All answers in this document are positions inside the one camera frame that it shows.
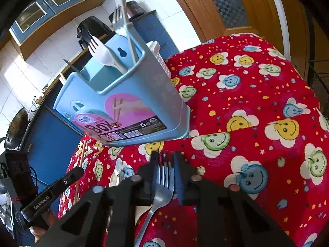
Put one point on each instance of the blue base cabinets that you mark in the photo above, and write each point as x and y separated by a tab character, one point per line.
99	160

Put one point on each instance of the white plastic fork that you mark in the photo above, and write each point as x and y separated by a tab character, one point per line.
104	55

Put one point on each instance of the black wire rack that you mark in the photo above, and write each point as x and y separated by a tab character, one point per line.
317	75

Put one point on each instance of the black air fryer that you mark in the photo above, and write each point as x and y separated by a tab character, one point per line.
89	27

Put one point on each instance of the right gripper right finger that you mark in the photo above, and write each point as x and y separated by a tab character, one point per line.
224	217

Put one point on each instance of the steel table knife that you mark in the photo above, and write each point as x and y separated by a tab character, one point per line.
72	66

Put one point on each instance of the dark rice cooker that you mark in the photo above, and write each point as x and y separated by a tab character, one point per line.
134	10

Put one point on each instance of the person's left hand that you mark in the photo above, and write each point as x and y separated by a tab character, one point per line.
47	220

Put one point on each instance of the blue wall cabinets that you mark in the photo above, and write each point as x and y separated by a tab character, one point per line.
41	18

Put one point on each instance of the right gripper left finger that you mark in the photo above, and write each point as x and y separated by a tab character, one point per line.
105	216

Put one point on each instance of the light blue chopsticks box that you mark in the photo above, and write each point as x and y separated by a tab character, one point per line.
118	109

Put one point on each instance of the wooden door with glass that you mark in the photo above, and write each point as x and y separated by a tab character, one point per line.
214	18

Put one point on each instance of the red smiley flower tablecloth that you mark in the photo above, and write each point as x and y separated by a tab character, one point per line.
257	125

